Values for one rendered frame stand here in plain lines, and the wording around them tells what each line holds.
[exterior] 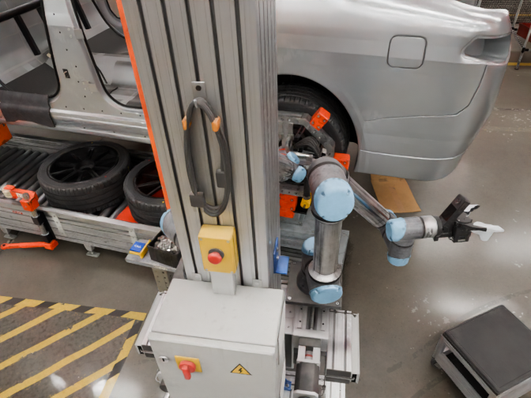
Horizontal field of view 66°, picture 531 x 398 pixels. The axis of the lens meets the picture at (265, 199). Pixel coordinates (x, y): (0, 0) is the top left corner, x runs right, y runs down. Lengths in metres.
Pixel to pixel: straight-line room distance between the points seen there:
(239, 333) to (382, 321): 1.68
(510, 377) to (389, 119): 1.34
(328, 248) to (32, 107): 2.53
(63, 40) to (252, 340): 2.28
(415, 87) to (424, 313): 1.38
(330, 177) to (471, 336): 1.38
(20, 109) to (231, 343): 2.68
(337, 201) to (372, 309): 1.61
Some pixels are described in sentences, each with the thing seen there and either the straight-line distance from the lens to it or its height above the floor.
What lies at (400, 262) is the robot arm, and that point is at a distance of 1.52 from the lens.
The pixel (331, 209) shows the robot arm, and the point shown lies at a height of 1.39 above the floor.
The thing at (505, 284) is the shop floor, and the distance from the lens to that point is 3.16.
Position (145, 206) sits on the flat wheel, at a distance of 2.78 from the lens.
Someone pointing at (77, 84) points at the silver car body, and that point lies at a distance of 3.02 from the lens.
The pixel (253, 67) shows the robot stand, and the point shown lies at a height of 1.88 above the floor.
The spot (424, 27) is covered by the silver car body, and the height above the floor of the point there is 1.58.
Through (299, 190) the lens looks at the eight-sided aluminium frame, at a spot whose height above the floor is 0.62.
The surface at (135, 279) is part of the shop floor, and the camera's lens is 3.02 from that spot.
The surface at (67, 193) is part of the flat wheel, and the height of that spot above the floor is 0.48.
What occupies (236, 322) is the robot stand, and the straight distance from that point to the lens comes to 1.16.
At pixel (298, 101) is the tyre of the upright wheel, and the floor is 1.17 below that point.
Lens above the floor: 2.18
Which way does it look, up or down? 39 degrees down
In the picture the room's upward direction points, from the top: 3 degrees counter-clockwise
